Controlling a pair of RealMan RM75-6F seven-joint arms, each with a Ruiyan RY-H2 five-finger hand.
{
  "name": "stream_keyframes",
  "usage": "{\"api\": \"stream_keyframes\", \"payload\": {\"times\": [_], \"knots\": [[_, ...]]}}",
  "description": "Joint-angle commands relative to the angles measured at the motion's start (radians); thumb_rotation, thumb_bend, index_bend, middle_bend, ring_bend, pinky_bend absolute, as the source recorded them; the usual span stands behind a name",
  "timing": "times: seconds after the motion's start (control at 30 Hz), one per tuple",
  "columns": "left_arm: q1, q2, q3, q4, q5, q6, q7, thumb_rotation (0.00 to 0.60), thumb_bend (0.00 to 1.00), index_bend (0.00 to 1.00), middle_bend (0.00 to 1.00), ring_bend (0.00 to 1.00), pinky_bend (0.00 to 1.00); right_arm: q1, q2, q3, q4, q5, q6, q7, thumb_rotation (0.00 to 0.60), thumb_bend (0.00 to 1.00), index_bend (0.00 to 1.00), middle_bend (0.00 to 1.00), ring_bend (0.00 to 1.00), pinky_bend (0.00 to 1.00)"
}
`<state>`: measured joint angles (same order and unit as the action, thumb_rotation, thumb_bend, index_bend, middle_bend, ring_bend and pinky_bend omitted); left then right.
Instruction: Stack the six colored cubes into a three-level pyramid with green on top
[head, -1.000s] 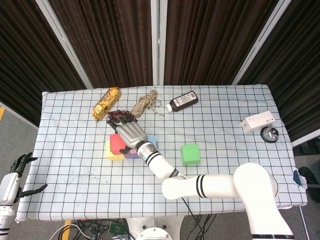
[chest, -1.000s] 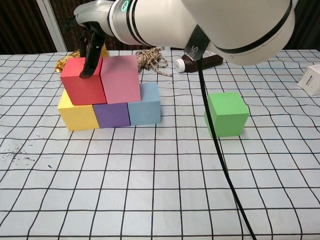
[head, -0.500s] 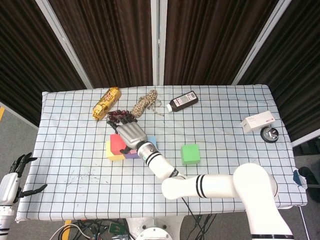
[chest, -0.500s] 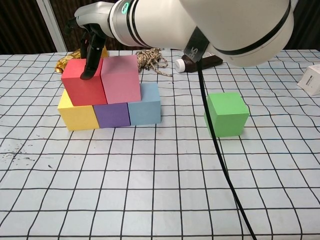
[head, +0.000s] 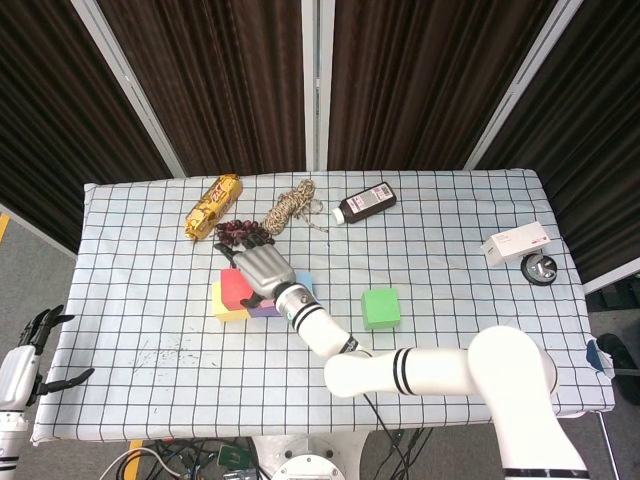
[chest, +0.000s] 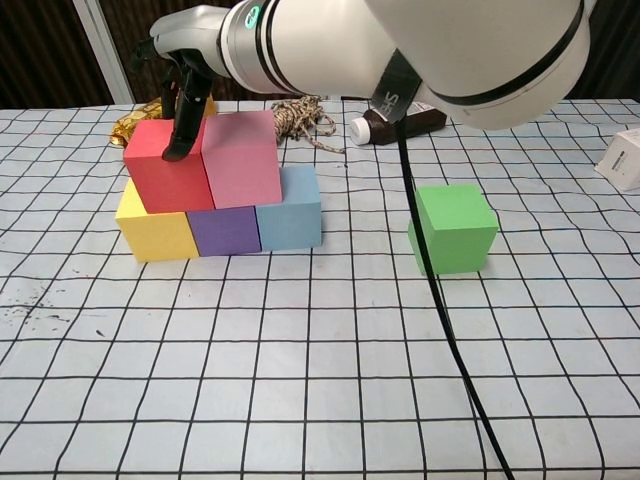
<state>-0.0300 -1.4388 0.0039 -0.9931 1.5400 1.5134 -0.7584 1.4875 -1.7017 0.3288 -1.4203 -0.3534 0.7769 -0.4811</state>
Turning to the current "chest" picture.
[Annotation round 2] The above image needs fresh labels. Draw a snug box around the dark brown curtain panel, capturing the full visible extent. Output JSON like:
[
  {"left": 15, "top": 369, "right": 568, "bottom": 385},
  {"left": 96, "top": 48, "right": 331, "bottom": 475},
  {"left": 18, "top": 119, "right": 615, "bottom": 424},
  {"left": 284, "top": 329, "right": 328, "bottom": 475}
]
[
  {"left": 559, "top": 0, "right": 640, "bottom": 100},
  {"left": 99, "top": 0, "right": 261, "bottom": 104},
  {"left": 0, "top": 0, "right": 112, "bottom": 109}
]

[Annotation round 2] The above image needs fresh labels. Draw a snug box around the gold snack packet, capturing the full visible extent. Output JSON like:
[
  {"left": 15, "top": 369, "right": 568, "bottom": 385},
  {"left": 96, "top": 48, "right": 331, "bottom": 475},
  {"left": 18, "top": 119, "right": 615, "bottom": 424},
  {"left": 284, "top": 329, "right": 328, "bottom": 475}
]
[{"left": 110, "top": 92, "right": 217, "bottom": 147}]

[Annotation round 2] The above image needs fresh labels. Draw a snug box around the purple foam cube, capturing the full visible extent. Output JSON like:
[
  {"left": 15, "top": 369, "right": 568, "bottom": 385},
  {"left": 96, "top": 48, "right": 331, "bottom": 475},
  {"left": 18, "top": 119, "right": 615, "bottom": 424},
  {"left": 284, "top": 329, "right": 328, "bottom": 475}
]
[{"left": 186, "top": 205, "right": 263, "bottom": 258}]

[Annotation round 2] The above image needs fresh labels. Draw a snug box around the green foam cube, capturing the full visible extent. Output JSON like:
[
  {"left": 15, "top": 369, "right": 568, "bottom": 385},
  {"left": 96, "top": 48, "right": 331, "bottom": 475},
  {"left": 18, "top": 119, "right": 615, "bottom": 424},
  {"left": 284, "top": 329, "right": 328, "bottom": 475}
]
[{"left": 407, "top": 184, "right": 500, "bottom": 276}]

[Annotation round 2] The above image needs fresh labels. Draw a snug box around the pink foam cube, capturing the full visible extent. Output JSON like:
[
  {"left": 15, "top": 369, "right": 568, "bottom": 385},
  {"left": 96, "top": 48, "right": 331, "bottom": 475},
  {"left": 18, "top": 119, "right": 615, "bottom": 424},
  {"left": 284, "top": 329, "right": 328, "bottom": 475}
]
[{"left": 199, "top": 110, "right": 284, "bottom": 210}]

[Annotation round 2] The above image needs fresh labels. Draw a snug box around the red foam cube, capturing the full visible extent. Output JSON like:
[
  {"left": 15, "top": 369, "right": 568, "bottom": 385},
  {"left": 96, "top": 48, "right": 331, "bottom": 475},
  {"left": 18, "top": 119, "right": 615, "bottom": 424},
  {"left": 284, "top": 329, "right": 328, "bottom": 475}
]
[{"left": 123, "top": 118, "right": 216, "bottom": 213}]

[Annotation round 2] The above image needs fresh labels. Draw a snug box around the white carton box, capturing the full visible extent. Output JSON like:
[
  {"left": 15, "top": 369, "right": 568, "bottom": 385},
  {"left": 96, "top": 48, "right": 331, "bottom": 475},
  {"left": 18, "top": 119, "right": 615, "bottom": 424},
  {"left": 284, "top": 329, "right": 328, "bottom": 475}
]
[{"left": 593, "top": 127, "right": 640, "bottom": 191}]

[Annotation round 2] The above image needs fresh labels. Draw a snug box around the brown bottle white cap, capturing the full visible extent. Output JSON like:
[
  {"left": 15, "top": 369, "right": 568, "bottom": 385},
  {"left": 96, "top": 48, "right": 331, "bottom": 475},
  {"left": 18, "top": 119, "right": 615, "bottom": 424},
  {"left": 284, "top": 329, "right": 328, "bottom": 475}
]
[{"left": 349, "top": 99, "right": 450, "bottom": 147}]

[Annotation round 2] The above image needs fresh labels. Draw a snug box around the coiled braided rope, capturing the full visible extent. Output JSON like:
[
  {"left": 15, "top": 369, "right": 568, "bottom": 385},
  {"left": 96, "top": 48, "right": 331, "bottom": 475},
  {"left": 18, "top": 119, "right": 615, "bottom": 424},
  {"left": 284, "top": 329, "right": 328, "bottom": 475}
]
[{"left": 271, "top": 94, "right": 347, "bottom": 155}]

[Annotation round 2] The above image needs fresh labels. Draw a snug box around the yellow foam cube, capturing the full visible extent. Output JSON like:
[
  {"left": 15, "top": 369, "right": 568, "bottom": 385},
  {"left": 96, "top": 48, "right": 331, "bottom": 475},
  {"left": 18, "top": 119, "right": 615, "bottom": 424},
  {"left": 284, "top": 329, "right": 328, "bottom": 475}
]
[{"left": 115, "top": 178, "right": 200, "bottom": 263}]

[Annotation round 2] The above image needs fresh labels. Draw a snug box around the white partition frame post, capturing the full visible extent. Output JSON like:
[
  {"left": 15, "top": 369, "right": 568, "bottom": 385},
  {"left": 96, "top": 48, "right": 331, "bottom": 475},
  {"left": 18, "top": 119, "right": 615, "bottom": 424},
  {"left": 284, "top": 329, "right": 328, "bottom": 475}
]
[{"left": 73, "top": 0, "right": 135, "bottom": 105}]

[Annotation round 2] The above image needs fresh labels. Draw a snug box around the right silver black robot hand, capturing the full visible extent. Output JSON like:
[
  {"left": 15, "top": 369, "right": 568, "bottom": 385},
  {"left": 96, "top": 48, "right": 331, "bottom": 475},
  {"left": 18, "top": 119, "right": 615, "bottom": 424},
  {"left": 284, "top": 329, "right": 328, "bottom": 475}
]
[{"left": 129, "top": 4, "right": 241, "bottom": 162}]

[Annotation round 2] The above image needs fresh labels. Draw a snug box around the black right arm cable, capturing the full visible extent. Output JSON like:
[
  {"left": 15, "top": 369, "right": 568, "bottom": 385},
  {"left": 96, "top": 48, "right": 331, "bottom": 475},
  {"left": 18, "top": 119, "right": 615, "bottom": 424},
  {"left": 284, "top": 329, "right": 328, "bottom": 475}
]
[{"left": 397, "top": 119, "right": 516, "bottom": 480}]

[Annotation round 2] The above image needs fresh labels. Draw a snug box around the light blue foam cube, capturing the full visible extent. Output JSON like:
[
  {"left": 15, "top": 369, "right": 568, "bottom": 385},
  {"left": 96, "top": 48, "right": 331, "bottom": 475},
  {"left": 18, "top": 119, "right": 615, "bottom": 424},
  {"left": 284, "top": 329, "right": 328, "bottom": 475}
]
[{"left": 254, "top": 165, "right": 322, "bottom": 252}]

